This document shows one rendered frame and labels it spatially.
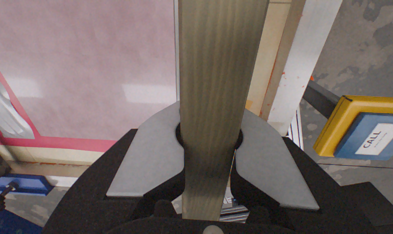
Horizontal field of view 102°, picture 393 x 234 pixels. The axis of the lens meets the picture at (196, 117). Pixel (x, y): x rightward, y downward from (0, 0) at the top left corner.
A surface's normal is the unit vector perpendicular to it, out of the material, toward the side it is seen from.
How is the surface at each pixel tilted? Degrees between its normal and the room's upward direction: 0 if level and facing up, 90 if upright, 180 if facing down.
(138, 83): 0
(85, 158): 0
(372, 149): 0
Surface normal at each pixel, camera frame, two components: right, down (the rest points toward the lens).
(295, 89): -0.05, 0.54
